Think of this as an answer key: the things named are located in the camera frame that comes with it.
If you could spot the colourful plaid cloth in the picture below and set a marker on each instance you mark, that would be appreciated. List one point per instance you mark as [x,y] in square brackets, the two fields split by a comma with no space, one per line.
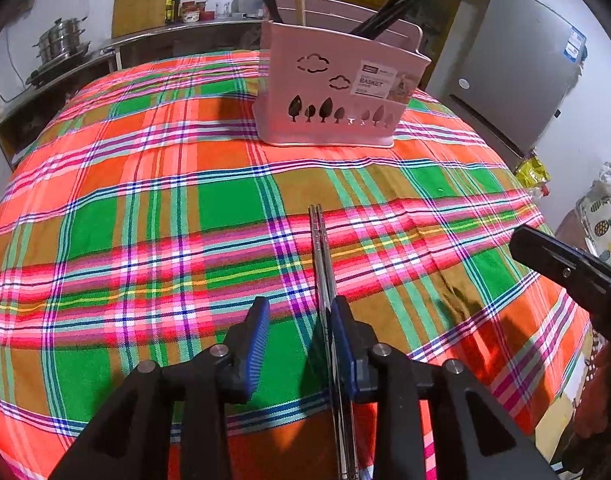
[135,210]

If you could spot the yellow snack bag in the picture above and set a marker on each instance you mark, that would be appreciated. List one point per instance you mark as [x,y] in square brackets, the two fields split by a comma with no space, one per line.
[533,172]

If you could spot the silver refrigerator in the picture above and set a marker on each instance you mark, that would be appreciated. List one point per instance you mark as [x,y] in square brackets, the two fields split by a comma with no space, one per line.
[510,70]

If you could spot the red lidded jars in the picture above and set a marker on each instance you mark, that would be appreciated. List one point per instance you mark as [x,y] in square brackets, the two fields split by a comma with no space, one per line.
[190,10]

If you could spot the pineapple print cloth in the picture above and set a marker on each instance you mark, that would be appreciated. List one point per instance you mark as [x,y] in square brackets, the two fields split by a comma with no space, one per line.
[603,220]

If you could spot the pink plastic basket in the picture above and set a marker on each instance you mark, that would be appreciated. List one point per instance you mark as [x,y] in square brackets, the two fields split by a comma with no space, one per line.
[280,75]

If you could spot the black gas stove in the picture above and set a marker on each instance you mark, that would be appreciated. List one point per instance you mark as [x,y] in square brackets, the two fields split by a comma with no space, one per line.
[55,72]

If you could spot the steel steamer pot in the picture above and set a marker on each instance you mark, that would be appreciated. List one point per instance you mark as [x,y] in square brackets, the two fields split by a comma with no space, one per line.
[60,40]

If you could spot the dark oil bottle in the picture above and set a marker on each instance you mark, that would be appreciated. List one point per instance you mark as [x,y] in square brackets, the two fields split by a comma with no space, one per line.
[169,5]
[177,4]

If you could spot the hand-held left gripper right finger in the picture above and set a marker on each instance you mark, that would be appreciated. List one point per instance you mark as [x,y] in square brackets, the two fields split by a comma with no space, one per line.
[343,345]

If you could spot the metal chopstick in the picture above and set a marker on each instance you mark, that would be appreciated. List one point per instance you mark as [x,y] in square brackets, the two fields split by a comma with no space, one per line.
[317,250]
[325,255]

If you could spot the white plastic containers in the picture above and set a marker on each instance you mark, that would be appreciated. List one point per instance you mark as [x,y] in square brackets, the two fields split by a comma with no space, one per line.
[245,2]

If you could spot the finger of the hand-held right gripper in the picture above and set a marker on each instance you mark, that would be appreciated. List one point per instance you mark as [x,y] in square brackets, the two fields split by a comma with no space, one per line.
[610,325]
[550,255]

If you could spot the steel top kitchen counter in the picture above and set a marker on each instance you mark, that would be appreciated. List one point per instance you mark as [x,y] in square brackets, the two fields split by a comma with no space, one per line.
[150,50]

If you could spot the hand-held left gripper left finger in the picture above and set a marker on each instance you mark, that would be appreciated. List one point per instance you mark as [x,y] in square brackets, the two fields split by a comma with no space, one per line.
[253,345]

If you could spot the yellow wooden board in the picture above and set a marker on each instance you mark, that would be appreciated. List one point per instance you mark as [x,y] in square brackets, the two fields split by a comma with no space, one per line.
[140,0]

